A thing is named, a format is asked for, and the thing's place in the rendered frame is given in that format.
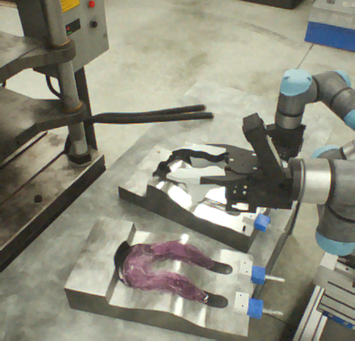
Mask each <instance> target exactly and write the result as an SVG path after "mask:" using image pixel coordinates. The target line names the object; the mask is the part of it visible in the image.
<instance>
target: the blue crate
mask: <svg viewBox="0 0 355 341"><path fill-rule="evenodd" d="M304 41H306V42H309V43H313V44H320V45H323V46H327V47H332V48H338V49H342V50H346V51H351V52H355V29H349V28H345V27H341V26H336V25H328V24H324V23H321V22H316V21H309V20H308V24H307V31H306V35H305V38H304Z"/></svg>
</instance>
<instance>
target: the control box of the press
mask: <svg viewBox="0 0 355 341"><path fill-rule="evenodd" d="M60 1H61V5H62V9H63V16H64V21H65V26H66V30H67V36H68V37H70V38H71V39H73V40H74V42H75V47H76V52H77V54H76V56H75V57H74V58H73V59H72V60H71V63H72V67H73V72H74V80H75V85H76V89H77V94H78V99H80V100H82V101H84V102H85V103H86V110H87V116H92V111H91V106H90V97H89V93H88V88H87V82H86V73H85V68H84V66H85V65H87V64H88V63H89V62H91V61H92V60H94V59H96V58H97V57H98V56H100V55H101V54H104V53H106V52H107V51H108V50H109V35H108V28H107V21H106V14H105V2H104V0H60ZM15 2H16V5H17V11H18V13H19V16H20V19H21V25H22V28H23V32H24V35H25V36H48V34H47V30H46V26H45V22H44V15H43V12H42V9H41V4H40V0H15ZM32 70H33V71H35V72H38V73H41V74H43V75H45V78H46V83H47V85H48V89H49V90H50V91H51V92H52V93H53V94H54V95H55V96H56V97H59V98H61V94H60V93H59V92H57V91H56V90H55V89H54V88H53V86H52V82H51V78H50V77H52V78H54V79H57V76H56V73H55V65H54V64H49V65H45V66H40V67H33V68H32ZM85 137H86V143H87V144H89V145H92V148H93V149H95V150H97V151H98V148H97V139H96V135H95V130H94V125H91V126H90V127H89V128H88V129H87V130H86V132H85Z"/></svg>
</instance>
